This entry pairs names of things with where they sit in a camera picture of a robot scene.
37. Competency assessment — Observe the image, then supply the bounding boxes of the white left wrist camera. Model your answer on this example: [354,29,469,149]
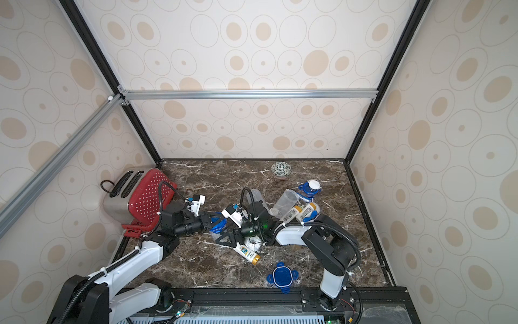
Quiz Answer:
[186,194,206,217]

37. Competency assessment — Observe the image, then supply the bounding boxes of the round white soap disc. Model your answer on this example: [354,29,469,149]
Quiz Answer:
[308,180,321,193]

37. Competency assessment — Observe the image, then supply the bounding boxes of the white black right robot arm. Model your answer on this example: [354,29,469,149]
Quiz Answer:
[209,188,362,311]

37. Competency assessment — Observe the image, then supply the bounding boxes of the white shampoo tube gold cap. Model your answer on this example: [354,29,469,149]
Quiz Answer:
[234,244,260,265]

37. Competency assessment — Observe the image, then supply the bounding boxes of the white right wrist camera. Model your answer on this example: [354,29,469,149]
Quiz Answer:
[221,205,244,228]

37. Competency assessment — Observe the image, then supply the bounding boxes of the red plastic rack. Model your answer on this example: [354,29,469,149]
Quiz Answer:
[121,220,143,238]

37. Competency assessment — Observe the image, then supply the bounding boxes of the silver aluminium crossbar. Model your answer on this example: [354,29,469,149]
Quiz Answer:
[122,89,378,100]

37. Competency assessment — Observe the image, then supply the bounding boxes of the white bottle orange cap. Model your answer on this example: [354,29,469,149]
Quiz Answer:
[281,205,303,224]

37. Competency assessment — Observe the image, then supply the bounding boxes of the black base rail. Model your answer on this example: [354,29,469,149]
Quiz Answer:
[129,286,420,323]

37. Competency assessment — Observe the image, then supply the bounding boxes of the clear comb disc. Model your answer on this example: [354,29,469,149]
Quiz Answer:
[244,236,264,253]

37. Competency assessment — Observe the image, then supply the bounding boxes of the silver aluminium left rail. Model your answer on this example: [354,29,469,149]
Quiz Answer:
[1,94,123,236]

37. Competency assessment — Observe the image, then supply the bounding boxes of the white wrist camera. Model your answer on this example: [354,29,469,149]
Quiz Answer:
[221,205,244,228]
[186,194,206,217]

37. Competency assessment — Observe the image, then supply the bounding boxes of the white tube orange cap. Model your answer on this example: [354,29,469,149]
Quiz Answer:
[296,202,321,223]

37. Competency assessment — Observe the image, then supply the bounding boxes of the red polka dot toaster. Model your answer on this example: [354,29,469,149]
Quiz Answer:
[103,167,178,226]

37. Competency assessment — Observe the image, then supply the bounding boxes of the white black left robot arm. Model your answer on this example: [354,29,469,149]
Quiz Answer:
[47,181,211,323]

